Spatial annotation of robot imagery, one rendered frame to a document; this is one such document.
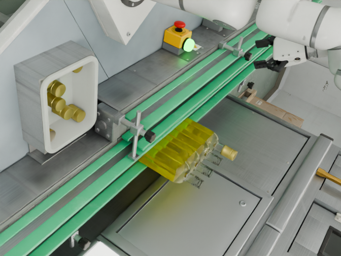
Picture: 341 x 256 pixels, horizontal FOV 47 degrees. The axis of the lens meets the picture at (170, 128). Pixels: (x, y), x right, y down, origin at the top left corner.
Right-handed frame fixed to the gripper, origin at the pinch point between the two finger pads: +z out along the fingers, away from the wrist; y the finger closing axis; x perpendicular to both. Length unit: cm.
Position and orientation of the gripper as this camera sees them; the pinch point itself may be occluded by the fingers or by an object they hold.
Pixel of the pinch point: (258, 54)
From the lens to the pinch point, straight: 134.3
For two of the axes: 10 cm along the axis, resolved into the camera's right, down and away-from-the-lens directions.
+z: -9.1, 0.7, 4.1
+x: -3.8, -5.4, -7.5
